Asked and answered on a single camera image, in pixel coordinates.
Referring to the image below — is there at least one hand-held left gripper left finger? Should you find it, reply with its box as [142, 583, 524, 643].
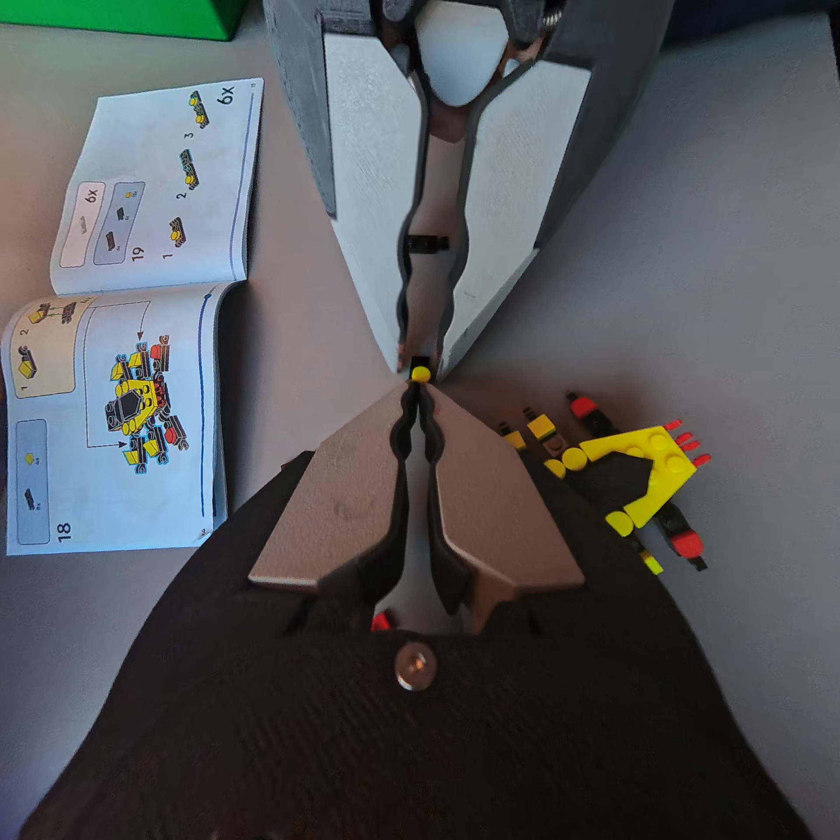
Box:
[247, 382, 421, 621]

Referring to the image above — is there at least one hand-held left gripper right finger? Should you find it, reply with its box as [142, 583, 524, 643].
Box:
[419, 382, 586, 635]

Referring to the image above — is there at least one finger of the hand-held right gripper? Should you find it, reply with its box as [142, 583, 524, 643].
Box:
[262, 0, 429, 375]
[435, 0, 677, 379]

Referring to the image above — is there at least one green box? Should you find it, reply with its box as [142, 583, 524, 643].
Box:
[0, 0, 249, 42]

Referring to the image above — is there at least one lego instruction booklet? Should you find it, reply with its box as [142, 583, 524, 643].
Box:
[0, 77, 265, 557]

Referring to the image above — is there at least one yellow black lego model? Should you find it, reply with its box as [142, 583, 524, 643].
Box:
[495, 392, 714, 577]

